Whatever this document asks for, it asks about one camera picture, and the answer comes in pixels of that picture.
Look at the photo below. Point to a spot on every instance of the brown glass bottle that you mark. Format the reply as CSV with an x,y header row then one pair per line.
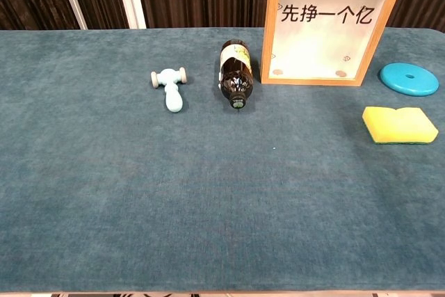
x,y
236,85

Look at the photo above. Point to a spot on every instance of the light blue toy hammer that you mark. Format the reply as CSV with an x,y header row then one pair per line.
x,y
172,98

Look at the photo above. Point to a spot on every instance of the teal table cloth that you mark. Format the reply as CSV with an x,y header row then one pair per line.
x,y
139,189

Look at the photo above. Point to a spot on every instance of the yellow sponge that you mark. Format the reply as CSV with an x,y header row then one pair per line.
x,y
396,123

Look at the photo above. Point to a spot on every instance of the blue round disc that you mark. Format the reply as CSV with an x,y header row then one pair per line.
x,y
393,81

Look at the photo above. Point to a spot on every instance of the wooden coin box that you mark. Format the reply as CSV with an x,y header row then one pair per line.
x,y
267,32

